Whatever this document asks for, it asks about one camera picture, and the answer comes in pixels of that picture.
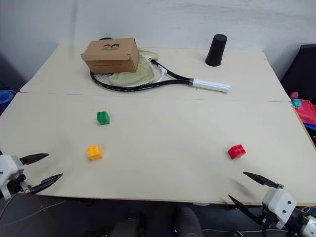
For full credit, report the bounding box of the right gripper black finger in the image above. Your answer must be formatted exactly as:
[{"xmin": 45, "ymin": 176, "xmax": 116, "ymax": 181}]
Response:
[
  {"xmin": 228, "ymin": 194, "xmax": 265, "ymax": 226},
  {"xmin": 242, "ymin": 171, "xmax": 285, "ymax": 190}
]

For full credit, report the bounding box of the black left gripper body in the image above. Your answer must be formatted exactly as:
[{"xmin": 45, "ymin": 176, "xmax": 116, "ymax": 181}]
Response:
[{"xmin": 5, "ymin": 173, "xmax": 34, "ymax": 196}]

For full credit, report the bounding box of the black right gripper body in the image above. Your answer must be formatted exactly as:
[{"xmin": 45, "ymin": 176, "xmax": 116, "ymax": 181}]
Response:
[{"xmin": 256, "ymin": 206, "xmax": 284, "ymax": 232}]

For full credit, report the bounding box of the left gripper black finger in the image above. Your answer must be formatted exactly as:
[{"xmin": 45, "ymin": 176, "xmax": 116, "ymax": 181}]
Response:
[
  {"xmin": 30, "ymin": 173, "xmax": 64, "ymax": 195},
  {"xmin": 19, "ymin": 153, "xmax": 50, "ymax": 165}
]

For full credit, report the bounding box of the red toy brick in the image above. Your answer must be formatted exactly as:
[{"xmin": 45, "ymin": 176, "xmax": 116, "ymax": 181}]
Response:
[{"xmin": 227, "ymin": 144, "xmax": 247, "ymax": 160}]

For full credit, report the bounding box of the yellow toy brick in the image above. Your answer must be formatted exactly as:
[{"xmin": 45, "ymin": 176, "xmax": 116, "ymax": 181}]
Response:
[{"xmin": 86, "ymin": 144, "xmax": 104, "ymax": 161}]

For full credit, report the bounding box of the blue rolled mat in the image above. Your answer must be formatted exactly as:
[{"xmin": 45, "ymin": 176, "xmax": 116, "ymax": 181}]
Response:
[{"xmin": 0, "ymin": 89, "xmax": 17, "ymax": 116}]

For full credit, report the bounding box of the green toy brick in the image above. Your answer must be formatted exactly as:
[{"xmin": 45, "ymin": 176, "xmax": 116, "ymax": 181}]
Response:
[{"xmin": 96, "ymin": 111, "xmax": 111, "ymax": 125}]

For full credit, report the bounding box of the red plastic bin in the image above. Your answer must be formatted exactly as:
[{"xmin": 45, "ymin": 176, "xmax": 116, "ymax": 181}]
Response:
[{"xmin": 294, "ymin": 99, "xmax": 316, "ymax": 125}]

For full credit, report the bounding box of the brown cardboard box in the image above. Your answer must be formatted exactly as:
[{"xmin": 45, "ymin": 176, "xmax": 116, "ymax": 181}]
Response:
[{"xmin": 81, "ymin": 37, "xmax": 141, "ymax": 74}]

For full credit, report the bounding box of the light green towel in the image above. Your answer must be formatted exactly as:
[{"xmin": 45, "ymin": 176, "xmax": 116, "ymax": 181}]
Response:
[{"xmin": 109, "ymin": 49, "xmax": 159, "ymax": 86}]

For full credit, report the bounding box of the black and white tennis racket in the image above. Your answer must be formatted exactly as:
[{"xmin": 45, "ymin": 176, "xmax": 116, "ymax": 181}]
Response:
[{"xmin": 89, "ymin": 55, "xmax": 231, "ymax": 94}]

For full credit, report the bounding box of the black plastic cup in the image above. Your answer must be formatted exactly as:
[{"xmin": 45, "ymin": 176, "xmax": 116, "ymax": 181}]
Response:
[{"xmin": 204, "ymin": 34, "xmax": 229, "ymax": 68}]

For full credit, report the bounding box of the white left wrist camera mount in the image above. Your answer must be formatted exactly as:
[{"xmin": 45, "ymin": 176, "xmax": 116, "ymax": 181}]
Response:
[{"xmin": 0, "ymin": 155, "xmax": 25, "ymax": 199}]

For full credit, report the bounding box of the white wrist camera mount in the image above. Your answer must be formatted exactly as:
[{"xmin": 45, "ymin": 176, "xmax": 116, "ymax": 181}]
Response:
[
  {"xmin": 261, "ymin": 188, "xmax": 298, "ymax": 230},
  {"xmin": 0, "ymin": 155, "xmax": 25, "ymax": 199}
]

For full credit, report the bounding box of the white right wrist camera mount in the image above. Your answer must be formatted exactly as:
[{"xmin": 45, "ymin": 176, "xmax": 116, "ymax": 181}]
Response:
[{"xmin": 261, "ymin": 188, "xmax": 298, "ymax": 230}]

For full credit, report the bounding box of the thin grey wire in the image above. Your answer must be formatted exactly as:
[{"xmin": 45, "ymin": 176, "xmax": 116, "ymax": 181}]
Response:
[{"xmin": 0, "ymin": 199, "xmax": 67, "ymax": 218}]

